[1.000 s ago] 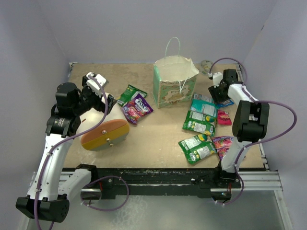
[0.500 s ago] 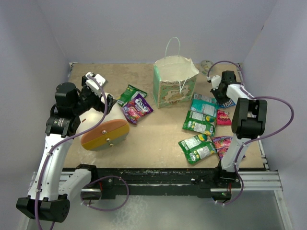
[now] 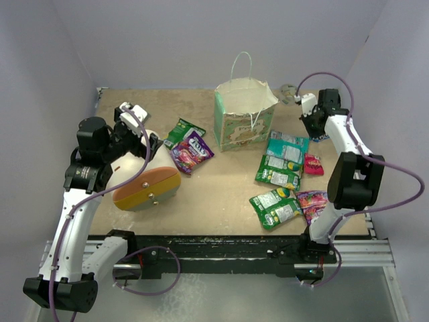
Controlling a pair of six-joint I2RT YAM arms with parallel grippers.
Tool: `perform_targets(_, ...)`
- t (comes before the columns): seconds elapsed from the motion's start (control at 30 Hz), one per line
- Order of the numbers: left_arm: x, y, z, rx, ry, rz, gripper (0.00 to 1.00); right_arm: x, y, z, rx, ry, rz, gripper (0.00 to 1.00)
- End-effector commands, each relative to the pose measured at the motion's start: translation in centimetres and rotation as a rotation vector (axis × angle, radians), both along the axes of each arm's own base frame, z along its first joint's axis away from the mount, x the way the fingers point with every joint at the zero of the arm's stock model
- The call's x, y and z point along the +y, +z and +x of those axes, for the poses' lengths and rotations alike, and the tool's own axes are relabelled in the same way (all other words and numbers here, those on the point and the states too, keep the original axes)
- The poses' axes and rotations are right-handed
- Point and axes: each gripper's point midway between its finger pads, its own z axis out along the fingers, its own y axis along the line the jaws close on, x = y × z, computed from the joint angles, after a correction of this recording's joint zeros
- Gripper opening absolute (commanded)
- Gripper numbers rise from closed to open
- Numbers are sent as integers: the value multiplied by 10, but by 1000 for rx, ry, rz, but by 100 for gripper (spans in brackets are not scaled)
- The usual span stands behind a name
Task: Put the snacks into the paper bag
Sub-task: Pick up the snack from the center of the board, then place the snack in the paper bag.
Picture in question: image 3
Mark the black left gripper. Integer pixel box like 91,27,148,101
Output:
101,108,162,163

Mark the teal snack packet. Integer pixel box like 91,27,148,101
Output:
265,130,310,165

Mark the red candy packet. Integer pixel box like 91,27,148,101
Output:
304,153,324,176

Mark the green paper gift bag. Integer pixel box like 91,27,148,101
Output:
213,52,279,152

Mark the blue M&M's candy packet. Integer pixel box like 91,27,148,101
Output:
310,134,330,142

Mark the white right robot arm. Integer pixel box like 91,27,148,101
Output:
295,89,384,262

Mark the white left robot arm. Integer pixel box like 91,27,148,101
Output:
23,103,162,314

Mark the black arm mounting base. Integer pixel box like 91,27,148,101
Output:
115,235,337,280

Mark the purple Fox's bag left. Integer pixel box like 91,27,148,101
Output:
170,131,215,174

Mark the purple fox's bag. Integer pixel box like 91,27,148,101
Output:
296,191,328,226
170,131,215,174

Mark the purple Fox's bag right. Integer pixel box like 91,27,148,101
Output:
296,191,328,226

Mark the green snack packet left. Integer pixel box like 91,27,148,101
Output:
164,118,206,150

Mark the green snack packet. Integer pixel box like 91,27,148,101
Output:
255,154,302,191
164,118,206,150
249,187,303,231

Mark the white orange toy drawer box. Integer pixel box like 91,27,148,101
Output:
107,145,181,211

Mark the clear tape roll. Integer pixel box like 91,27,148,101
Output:
279,84,301,105

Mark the green snack packet upper right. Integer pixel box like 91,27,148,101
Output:
255,154,302,191

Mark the green snack packet lower right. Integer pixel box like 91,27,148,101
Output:
249,187,303,231

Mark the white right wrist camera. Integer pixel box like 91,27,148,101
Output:
294,93,318,117

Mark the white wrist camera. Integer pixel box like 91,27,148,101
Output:
114,102,151,138
294,93,318,117

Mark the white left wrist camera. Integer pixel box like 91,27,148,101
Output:
114,102,151,138

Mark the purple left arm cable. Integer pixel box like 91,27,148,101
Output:
48,106,151,322

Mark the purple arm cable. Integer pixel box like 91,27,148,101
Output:
294,71,426,242
48,106,151,322

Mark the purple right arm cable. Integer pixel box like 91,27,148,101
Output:
294,71,426,242

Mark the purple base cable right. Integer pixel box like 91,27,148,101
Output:
299,246,343,288

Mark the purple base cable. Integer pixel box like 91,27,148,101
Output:
111,246,182,297
299,246,343,288

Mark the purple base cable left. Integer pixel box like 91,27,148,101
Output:
111,246,182,297

